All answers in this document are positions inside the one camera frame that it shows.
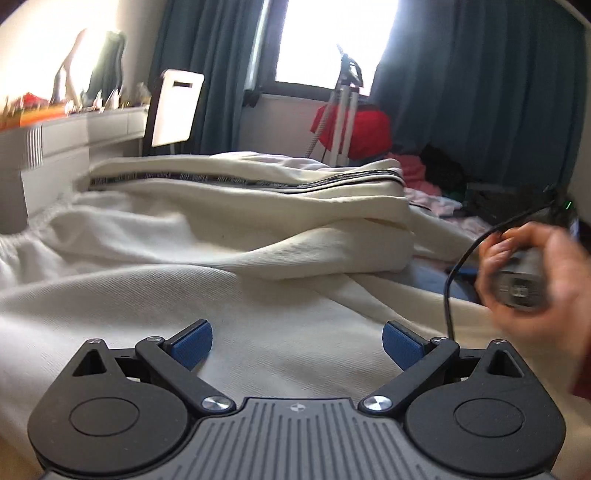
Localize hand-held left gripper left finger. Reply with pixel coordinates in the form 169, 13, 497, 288
73, 320, 235, 413

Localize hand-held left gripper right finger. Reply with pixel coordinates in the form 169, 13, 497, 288
361, 320, 528, 415

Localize cream pants with black stripe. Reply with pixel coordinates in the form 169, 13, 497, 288
0, 151, 573, 480

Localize person's right forearm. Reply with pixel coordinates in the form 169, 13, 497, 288
571, 344, 591, 398

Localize black clothes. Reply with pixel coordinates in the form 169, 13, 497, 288
420, 144, 468, 197

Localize pink clothes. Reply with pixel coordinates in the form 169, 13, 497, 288
387, 152, 428, 197

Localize person's right hand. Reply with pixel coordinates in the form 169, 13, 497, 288
475, 221, 591, 376

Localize blue bed sheet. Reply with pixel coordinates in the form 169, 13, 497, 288
413, 256, 485, 305

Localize black bag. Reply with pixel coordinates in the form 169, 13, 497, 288
464, 181, 561, 228

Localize light floral cloth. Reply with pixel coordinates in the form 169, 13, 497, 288
405, 187, 495, 238

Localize teal curtain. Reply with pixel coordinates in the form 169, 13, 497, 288
147, 0, 283, 160
367, 0, 585, 190

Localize red bag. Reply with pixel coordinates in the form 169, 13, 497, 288
310, 104, 394, 160

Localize white dresser with clutter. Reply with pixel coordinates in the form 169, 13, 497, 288
0, 104, 151, 234

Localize white chair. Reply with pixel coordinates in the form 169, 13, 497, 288
144, 69, 206, 155

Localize white tripod stand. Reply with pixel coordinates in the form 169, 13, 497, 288
307, 44, 366, 167

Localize desk clutter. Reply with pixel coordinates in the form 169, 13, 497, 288
0, 28, 153, 131

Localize bright window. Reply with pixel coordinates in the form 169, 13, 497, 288
275, 0, 400, 97

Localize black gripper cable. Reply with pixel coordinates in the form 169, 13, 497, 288
443, 198, 559, 340

